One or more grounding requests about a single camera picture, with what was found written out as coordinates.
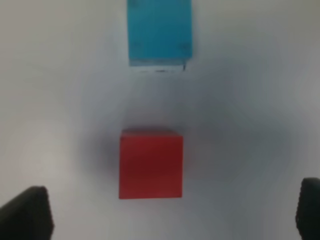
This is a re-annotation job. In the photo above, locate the red cube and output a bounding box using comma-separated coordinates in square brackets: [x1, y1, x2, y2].
[119, 129, 184, 200]

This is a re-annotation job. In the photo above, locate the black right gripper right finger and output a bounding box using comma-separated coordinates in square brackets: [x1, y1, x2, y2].
[295, 177, 320, 240]

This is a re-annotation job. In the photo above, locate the blue cube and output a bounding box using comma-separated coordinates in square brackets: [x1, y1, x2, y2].
[126, 0, 193, 67]

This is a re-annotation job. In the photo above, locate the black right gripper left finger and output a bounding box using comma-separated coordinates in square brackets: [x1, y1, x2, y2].
[0, 186, 55, 240]

